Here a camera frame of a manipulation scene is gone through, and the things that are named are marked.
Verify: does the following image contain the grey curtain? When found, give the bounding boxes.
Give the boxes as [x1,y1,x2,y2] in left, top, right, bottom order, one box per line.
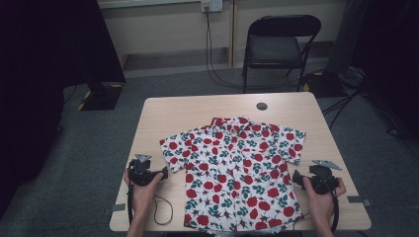
[324,0,364,75]

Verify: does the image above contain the person's right hand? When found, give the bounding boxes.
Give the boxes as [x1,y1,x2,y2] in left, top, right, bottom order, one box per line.
[301,176,347,222]

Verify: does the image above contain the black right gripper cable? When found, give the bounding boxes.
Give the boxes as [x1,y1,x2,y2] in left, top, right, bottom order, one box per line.
[324,181,341,235]

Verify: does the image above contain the black floor box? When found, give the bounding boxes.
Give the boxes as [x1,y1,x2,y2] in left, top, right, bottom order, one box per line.
[300,70,347,99]

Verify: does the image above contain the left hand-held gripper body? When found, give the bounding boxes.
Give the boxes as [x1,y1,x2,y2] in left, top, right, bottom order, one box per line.
[127,153,161,188]

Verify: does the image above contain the white rose print shirt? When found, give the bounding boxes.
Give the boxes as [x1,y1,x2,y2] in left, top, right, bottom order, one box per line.
[159,116,307,235]

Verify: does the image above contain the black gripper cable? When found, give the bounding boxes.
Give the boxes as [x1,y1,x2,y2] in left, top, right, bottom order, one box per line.
[324,181,341,235]
[126,183,175,227]

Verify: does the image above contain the beige wall counter unit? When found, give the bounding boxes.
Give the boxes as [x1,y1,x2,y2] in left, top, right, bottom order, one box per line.
[97,0,347,79]

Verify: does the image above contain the large black curtain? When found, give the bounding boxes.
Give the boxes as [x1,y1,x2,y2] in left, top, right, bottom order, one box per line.
[0,0,126,218]

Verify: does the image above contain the white wall outlet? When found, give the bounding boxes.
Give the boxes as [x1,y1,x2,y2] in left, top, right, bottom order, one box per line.
[201,0,224,14]

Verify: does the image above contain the coiled floor cables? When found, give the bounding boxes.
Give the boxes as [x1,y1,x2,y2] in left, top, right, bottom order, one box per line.
[339,65,368,90]

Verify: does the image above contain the person's left hand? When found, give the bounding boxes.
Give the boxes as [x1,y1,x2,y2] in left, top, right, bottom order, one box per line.
[123,167,165,217]

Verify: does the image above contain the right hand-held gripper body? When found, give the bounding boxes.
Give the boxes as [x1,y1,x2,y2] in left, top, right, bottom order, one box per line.
[303,159,343,196]

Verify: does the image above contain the black stand base yellow tape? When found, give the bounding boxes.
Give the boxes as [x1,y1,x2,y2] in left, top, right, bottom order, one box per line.
[78,82,125,112]

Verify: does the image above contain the black folding chair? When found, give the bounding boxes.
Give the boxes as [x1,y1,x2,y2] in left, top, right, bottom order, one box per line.
[241,14,322,94]

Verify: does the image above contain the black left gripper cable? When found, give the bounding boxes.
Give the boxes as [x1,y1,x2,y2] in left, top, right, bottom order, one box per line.
[126,183,175,227]

